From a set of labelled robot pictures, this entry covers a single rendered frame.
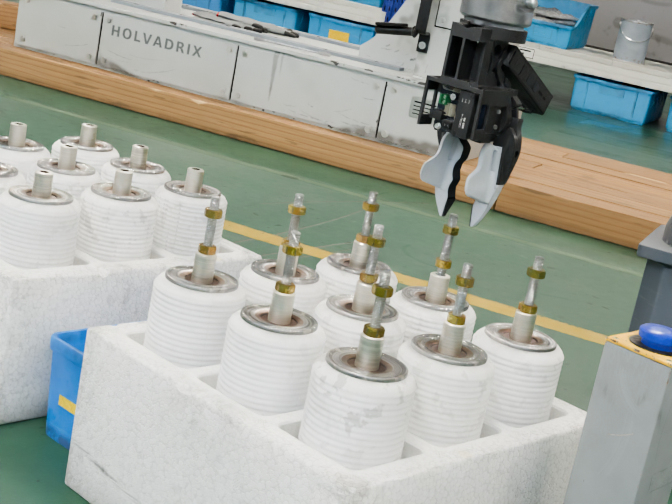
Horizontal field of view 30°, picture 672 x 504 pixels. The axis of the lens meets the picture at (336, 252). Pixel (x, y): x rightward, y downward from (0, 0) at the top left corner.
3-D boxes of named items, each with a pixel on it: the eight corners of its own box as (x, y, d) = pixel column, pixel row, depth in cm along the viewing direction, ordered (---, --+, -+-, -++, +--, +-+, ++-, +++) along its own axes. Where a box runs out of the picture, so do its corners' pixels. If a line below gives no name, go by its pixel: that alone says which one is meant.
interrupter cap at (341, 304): (362, 329, 124) (363, 322, 124) (310, 303, 129) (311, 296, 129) (412, 322, 129) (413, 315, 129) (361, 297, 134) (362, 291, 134)
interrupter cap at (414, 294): (458, 320, 133) (460, 314, 133) (392, 301, 135) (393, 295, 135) (475, 304, 140) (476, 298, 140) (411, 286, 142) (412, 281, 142)
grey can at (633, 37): (614, 57, 592) (624, 17, 587) (647, 64, 587) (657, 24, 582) (608, 58, 578) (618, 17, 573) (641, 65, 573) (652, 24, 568)
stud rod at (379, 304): (376, 351, 113) (392, 272, 111) (373, 354, 112) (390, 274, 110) (365, 348, 113) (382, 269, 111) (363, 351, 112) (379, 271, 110)
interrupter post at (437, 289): (442, 308, 136) (448, 279, 135) (421, 302, 137) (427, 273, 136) (447, 303, 138) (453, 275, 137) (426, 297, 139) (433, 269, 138)
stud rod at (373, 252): (371, 296, 128) (386, 226, 127) (364, 297, 128) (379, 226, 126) (365, 293, 129) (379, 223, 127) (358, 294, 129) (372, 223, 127)
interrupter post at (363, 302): (361, 317, 127) (368, 287, 127) (345, 309, 129) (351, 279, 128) (377, 315, 129) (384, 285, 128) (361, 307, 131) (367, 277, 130)
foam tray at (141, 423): (319, 427, 162) (345, 296, 157) (565, 571, 137) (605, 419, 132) (62, 484, 134) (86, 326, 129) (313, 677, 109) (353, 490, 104)
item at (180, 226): (175, 304, 177) (196, 180, 172) (220, 327, 170) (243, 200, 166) (121, 310, 169) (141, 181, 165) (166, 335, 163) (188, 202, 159)
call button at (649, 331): (649, 340, 117) (654, 320, 116) (686, 356, 114) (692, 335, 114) (626, 345, 114) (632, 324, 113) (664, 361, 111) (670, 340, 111)
